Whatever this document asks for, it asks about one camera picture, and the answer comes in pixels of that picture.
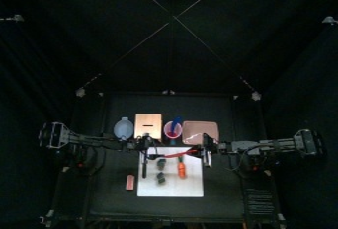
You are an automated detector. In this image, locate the thin black stick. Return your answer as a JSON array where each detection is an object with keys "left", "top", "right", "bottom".
[{"left": 141, "top": 159, "right": 149, "bottom": 179}]

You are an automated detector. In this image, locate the red wooden box with knob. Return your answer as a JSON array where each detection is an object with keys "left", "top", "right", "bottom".
[{"left": 134, "top": 113, "right": 165, "bottom": 139}]

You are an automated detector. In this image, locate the gray bowl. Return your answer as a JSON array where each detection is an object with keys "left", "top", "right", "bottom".
[{"left": 112, "top": 116, "right": 135, "bottom": 141}]

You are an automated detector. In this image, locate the red plastic cup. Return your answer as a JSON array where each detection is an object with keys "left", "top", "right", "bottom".
[{"left": 163, "top": 120, "right": 183, "bottom": 140}]

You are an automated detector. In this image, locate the patterned block with green circle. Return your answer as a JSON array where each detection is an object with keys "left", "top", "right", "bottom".
[{"left": 157, "top": 172, "right": 169, "bottom": 185}]

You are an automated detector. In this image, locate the blue plastic utensil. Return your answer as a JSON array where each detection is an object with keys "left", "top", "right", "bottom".
[{"left": 170, "top": 116, "right": 183, "bottom": 135}]

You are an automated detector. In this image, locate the white cutting board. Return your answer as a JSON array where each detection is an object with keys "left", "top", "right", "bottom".
[{"left": 137, "top": 146, "right": 205, "bottom": 198}]

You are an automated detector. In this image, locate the printed warning label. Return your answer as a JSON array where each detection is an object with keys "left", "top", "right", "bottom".
[{"left": 245, "top": 188, "right": 277, "bottom": 221}]

